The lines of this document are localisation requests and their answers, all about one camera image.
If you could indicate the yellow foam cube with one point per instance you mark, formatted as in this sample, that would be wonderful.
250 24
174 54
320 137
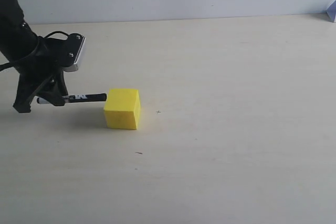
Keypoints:
122 109

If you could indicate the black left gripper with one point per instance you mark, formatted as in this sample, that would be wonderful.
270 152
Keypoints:
41 74

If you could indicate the black and white whiteboard marker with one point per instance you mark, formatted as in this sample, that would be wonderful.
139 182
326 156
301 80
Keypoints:
78 98

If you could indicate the white folded paper card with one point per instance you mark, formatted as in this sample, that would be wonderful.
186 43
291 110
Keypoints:
331 11

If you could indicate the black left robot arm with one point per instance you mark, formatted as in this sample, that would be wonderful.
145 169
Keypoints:
17 38

